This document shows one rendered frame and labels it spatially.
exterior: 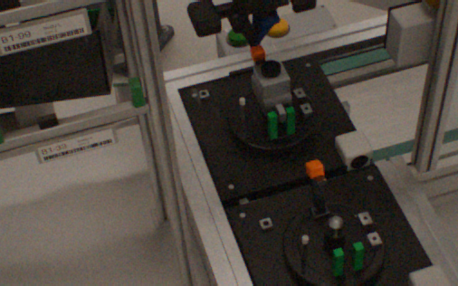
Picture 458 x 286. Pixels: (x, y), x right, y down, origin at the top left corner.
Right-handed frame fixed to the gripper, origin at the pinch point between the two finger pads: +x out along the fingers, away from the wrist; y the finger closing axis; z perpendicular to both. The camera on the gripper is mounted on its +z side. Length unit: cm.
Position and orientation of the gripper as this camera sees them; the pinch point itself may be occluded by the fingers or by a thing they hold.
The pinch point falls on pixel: (252, 31)
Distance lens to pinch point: 126.3
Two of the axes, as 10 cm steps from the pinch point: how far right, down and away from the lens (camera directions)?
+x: 0.5, 6.4, 7.7
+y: -9.5, 2.6, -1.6
